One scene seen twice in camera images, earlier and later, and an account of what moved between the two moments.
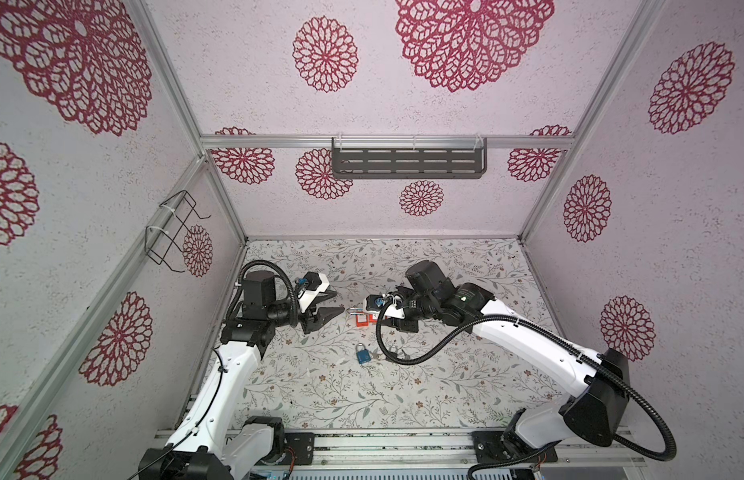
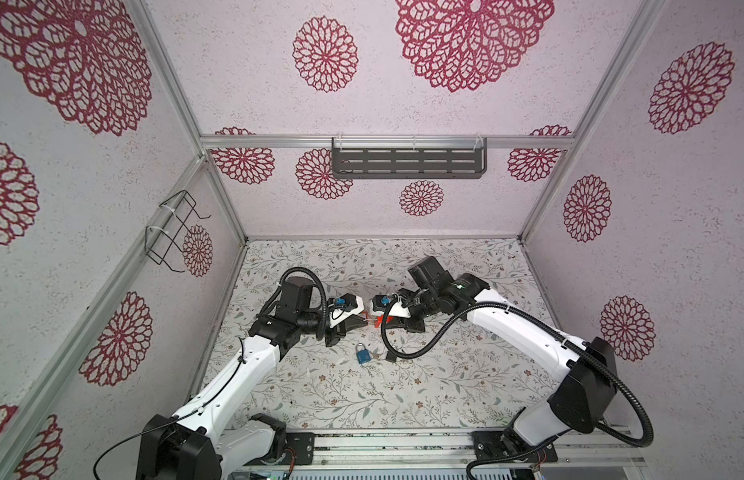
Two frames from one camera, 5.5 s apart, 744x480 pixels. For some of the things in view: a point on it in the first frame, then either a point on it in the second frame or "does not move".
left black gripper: (318, 320) -> (339, 331)
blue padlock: (364, 355) does not move
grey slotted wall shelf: (409, 157) does not move
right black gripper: (401, 324) does not move
